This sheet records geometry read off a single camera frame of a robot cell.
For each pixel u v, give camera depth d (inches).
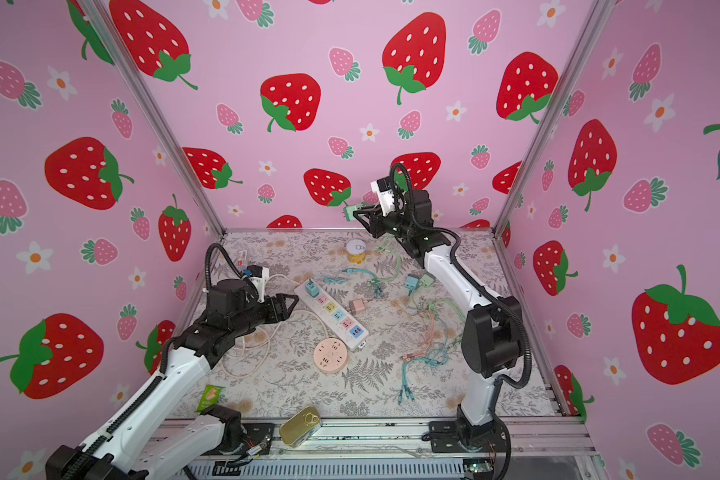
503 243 48.3
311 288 37.5
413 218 25.1
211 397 31.3
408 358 33.8
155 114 33.8
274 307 26.9
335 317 36.7
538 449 28.8
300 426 28.8
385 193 27.8
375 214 28.4
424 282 40.8
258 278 27.6
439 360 34.1
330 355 33.8
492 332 19.1
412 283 40.9
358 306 38.6
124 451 15.8
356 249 42.3
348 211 31.4
